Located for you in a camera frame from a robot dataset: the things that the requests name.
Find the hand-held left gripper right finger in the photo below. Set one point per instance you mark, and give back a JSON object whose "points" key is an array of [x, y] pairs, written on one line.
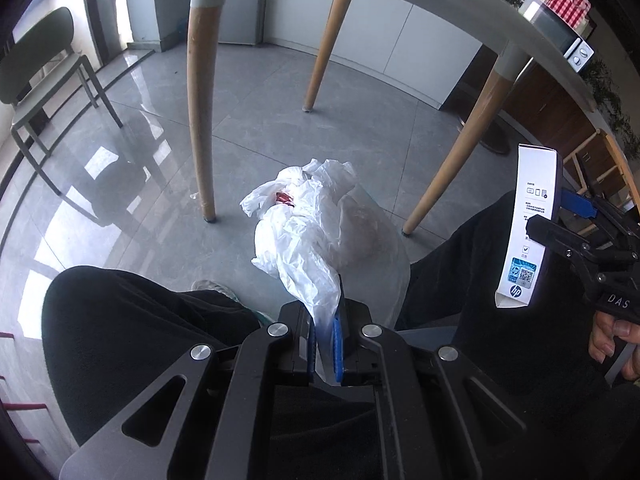
{"points": [[338, 345]]}

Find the green chair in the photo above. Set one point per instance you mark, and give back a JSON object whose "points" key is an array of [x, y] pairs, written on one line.
{"points": [[40, 50]]}

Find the person's left shoe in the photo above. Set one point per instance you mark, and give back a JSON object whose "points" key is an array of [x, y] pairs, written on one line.
{"points": [[215, 290]]}

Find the person's right leg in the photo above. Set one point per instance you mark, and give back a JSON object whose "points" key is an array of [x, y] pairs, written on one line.
{"points": [[475, 270]]}

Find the dark wood sideboard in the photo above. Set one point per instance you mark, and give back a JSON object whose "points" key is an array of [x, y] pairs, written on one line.
{"points": [[540, 100]]}

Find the white plastic bag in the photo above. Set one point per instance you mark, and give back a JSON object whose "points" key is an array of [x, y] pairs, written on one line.
{"points": [[300, 240]]}

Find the white microwave with dark door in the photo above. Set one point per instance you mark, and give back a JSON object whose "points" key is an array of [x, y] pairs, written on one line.
{"points": [[555, 30]]}

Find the kitchen counter with white cabinets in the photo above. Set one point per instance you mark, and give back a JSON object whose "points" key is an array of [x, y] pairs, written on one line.
{"points": [[400, 45]]}

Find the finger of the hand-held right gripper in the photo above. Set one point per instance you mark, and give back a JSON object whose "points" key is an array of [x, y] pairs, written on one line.
{"points": [[550, 230], [577, 202]]}

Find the white cardboard box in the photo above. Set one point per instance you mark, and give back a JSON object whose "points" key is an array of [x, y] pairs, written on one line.
{"points": [[530, 220]]}

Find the row of potted plants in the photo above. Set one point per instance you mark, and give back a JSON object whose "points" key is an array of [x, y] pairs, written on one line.
{"points": [[610, 95]]}

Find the wooden chair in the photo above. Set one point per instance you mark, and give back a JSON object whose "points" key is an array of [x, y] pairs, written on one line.
{"points": [[620, 160]]}

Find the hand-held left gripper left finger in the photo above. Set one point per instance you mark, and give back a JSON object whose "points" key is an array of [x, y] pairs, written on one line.
{"points": [[311, 360]]}

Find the red checkered bag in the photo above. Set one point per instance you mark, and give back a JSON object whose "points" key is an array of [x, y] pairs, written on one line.
{"points": [[567, 2]]}

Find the person's right hand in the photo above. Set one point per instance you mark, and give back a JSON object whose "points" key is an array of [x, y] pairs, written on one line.
{"points": [[600, 340]]}

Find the person's left leg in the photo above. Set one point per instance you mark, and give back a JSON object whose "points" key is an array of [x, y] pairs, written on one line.
{"points": [[125, 335]]}

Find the person's leg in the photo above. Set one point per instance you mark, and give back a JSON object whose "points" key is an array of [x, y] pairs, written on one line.
{"points": [[475, 270], [125, 335]]}

